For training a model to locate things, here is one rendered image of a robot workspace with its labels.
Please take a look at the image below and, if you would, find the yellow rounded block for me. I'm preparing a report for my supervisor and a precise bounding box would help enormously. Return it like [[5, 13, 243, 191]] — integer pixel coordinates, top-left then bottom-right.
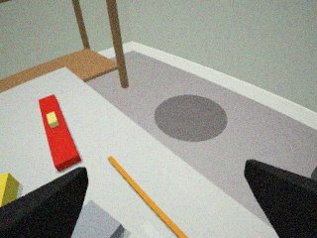
[[0, 172, 19, 207]]

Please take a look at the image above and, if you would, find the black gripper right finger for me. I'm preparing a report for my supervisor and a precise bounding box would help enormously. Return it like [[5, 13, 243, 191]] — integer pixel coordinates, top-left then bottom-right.
[[245, 159, 317, 238]]

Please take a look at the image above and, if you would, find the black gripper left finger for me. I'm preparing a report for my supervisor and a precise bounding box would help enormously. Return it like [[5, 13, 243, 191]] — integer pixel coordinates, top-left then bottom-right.
[[0, 167, 90, 238]]

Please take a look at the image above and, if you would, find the orange thin rod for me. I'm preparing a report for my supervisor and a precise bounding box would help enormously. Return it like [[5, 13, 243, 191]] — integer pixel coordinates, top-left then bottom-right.
[[108, 156, 187, 238]]

